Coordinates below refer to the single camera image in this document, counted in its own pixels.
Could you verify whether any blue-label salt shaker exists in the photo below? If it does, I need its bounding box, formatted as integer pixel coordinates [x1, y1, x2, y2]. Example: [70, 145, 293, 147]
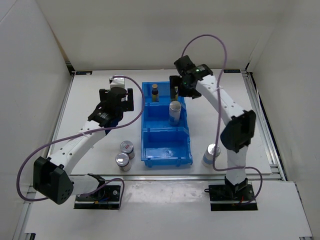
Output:
[168, 101, 182, 126]
[201, 143, 221, 167]

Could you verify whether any brown sauce bottle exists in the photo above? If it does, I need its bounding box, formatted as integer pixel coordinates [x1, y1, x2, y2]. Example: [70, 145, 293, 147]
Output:
[173, 86, 179, 101]
[151, 84, 159, 102]

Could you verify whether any red-label spice jar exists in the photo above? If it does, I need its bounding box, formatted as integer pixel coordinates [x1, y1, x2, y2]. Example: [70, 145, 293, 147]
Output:
[115, 152, 132, 172]
[119, 140, 136, 160]

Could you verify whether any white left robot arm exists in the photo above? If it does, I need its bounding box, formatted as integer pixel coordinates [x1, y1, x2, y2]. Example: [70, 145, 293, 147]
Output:
[33, 87, 134, 205]

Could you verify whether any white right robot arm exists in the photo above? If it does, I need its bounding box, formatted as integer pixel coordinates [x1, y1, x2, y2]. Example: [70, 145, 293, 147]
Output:
[169, 55, 256, 200]

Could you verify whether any blue far storage bin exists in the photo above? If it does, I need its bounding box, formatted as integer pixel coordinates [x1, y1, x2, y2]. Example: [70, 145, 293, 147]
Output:
[142, 81, 171, 105]

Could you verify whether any blue storage bin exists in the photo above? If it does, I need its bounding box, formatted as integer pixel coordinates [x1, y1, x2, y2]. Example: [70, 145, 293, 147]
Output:
[142, 81, 171, 105]
[141, 103, 189, 132]
[140, 127, 193, 168]

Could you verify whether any blue middle storage bin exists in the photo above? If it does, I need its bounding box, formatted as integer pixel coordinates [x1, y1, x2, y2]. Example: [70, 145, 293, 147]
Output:
[141, 103, 189, 132]

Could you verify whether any blue near storage bin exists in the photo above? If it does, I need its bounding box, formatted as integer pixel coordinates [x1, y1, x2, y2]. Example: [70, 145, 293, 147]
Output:
[140, 127, 193, 168]

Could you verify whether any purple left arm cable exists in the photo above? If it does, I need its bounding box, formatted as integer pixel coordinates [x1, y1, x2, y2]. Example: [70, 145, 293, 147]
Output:
[16, 74, 146, 202]

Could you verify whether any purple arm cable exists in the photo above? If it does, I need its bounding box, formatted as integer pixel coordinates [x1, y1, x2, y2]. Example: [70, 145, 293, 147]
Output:
[16, 74, 146, 202]
[180, 34, 263, 206]

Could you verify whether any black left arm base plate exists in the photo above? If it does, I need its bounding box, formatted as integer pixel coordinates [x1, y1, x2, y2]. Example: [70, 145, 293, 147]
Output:
[73, 178, 125, 210]

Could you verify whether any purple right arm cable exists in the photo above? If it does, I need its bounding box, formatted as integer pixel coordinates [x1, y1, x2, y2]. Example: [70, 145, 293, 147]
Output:
[180, 34, 263, 206]

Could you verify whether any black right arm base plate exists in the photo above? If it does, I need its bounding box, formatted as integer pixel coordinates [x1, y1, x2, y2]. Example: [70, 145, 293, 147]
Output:
[204, 184, 258, 212]

